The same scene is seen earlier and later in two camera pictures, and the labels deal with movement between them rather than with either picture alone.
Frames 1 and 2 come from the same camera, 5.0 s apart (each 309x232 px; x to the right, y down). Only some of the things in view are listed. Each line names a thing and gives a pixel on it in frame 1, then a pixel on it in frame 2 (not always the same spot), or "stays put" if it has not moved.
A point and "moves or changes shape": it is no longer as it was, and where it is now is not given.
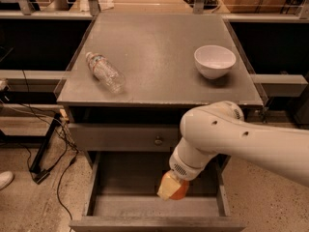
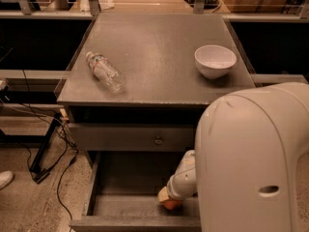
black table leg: [39, 175] stays put
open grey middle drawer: [124, 196] stays put
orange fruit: [182, 189] moves or changes shape
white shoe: [6, 178] stays put
